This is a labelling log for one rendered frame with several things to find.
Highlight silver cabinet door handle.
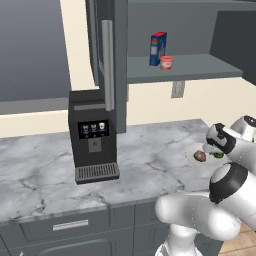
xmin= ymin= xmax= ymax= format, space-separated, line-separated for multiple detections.
xmin=101 ymin=19 xmax=115 ymax=111

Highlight grey drawer front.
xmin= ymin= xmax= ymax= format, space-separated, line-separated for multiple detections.
xmin=19 ymin=209 xmax=111 ymax=243

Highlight grey base cabinets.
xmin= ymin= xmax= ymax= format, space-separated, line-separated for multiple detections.
xmin=0 ymin=199 xmax=225 ymax=256

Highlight green avocado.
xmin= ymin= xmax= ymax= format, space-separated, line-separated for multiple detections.
xmin=209 ymin=151 xmax=225 ymax=160

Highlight black coffee machine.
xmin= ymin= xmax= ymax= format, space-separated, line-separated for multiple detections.
xmin=67 ymin=89 xmax=121 ymax=186

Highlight brown bread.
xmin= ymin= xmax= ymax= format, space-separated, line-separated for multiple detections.
xmin=193 ymin=149 xmax=208 ymax=163

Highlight grey open wall cabinet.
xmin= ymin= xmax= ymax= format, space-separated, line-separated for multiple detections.
xmin=127 ymin=0 xmax=256 ymax=85

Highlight white plate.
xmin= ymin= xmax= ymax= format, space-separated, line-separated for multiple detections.
xmin=184 ymin=141 xmax=234 ymax=168

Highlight red jam jar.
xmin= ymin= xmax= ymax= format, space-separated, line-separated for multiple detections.
xmin=159 ymin=55 xmax=175 ymax=71

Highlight dark grey cabinet door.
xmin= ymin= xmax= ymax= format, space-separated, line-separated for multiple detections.
xmin=209 ymin=9 xmax=256 ymax=87

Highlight silver drawer handle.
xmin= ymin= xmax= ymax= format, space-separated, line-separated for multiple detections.
xmin=52 ymin=218 xmax=90 ymax=232

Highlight grey cabinet door with handle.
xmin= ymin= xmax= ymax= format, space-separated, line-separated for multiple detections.
xmin=85 ymin=0 xmax=130 ymax=135

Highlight blue food box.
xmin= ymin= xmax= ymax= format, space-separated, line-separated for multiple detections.
xmin=148 ymin=31 xmax=168 ymax=67

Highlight grey wall outlet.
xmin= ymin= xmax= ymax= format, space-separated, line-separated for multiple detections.
xmin=170 ymin=80 xmax=186 ymax=99

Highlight closed grey wall cabinet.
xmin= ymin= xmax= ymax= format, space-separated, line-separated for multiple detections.
xmin=0 ymin=0 xmax=73 ymax=116

